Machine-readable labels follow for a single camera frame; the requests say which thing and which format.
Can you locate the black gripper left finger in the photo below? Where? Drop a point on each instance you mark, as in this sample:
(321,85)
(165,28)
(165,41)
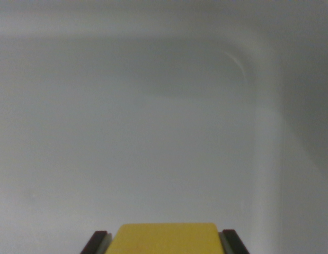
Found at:
(96,244)

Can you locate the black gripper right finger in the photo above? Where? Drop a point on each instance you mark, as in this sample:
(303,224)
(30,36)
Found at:
(234,243)

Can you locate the yellow cube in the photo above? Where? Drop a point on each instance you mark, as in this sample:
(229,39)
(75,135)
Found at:
(166,238)

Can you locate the grey plastic bin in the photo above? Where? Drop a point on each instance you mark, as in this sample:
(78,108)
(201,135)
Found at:
(153,119)

